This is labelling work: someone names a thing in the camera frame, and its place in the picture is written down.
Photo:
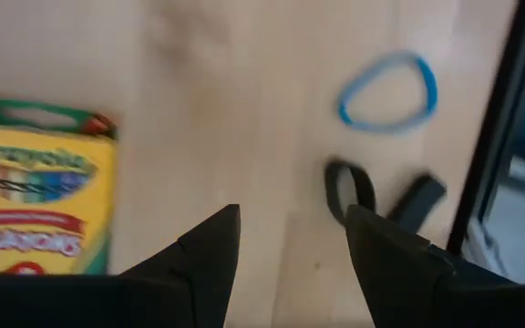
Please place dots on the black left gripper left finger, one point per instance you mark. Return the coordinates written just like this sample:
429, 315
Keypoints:
189, 291

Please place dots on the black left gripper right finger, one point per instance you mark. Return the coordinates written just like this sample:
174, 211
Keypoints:
404, 291

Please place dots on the black rectangular block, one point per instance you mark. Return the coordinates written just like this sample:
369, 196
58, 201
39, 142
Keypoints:
419, 198

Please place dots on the black rubber band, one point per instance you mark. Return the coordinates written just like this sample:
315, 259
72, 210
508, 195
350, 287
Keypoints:
331, 191

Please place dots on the blue rubber band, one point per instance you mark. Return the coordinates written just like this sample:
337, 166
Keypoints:
429, 85

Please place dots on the black aluminium table frame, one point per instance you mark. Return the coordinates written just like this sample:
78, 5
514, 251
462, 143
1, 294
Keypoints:
495, 118

